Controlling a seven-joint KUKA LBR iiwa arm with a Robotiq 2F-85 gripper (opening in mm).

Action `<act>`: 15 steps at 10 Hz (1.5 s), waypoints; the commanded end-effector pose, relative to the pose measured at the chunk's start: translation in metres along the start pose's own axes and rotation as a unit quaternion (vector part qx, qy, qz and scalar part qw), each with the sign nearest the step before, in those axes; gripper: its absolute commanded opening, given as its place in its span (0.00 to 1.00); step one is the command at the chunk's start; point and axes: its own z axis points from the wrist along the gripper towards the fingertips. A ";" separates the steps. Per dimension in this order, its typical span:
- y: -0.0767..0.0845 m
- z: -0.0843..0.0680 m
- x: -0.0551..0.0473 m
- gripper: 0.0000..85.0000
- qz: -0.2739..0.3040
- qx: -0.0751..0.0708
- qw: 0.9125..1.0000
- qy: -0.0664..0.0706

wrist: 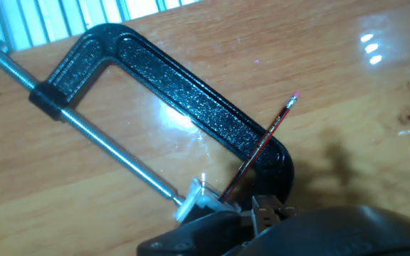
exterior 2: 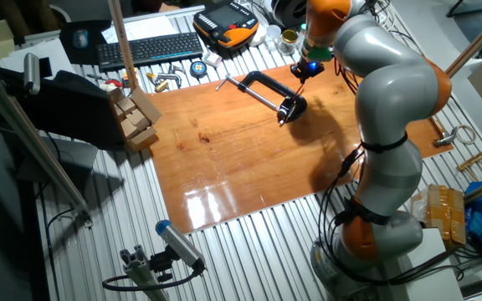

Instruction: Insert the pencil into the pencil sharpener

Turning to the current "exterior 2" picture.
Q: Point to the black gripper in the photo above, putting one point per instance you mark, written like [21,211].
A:
[308,67]

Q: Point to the red black striped pencil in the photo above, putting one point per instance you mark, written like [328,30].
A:
[297,93]

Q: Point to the silver orange robot arm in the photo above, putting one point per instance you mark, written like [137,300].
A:
[387,104]

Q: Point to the glass jar gold lid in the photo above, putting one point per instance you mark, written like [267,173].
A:
[288,42]

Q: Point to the black metal C-clamp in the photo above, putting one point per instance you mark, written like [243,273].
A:
[266,83]

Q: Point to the clear jar white lid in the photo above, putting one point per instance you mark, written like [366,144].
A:
[273,32]

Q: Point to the white rounded figurine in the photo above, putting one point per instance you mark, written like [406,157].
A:
[259,37]

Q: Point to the black filament spool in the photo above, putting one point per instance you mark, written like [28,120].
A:
[289,12]

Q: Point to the orange black teach pendant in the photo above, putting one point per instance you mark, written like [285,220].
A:
[226,23]

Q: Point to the small matchbox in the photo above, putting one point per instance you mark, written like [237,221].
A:
[212,59]

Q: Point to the white power strip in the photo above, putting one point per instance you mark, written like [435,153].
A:
[385,14]

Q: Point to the black round tape measure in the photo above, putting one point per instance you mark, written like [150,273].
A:
[198,69]

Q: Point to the varnished wooden board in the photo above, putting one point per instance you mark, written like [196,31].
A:
[245,167]

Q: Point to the chrome pipe fitting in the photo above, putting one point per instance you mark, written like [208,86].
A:
[170,79]

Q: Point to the brass fitting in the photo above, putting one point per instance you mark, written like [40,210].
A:
[159,85]

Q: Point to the black computer keyboard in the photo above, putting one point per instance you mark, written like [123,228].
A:
[149,49]

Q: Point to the white paper sheets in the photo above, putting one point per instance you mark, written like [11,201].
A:
[140,27]
[36,50]

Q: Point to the small cardboard box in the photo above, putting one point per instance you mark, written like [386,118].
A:
[142,140]
[137,119]
[126,104]

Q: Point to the bundle of wooden sticks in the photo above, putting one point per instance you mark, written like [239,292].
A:
[477,158]

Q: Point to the brown taped package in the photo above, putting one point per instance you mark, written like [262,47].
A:
[444,213]

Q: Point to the black mouse pad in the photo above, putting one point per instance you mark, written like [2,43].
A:
[98,31]

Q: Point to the grey computer mouse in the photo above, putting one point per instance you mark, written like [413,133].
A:
[80,38]

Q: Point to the white controller box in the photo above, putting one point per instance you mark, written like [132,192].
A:
[425,271]

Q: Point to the black backdrop panel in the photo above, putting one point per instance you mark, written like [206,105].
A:
[65,108]

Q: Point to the silver camera blue end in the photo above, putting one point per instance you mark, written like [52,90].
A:
[180,244]

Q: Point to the aluminium profile camera mount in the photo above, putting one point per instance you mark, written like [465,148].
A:
[138,267]

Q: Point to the silver depth camera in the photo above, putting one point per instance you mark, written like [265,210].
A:
[32,73]

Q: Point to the aluminium frame bar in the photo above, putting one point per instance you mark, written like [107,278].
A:
[27,142]

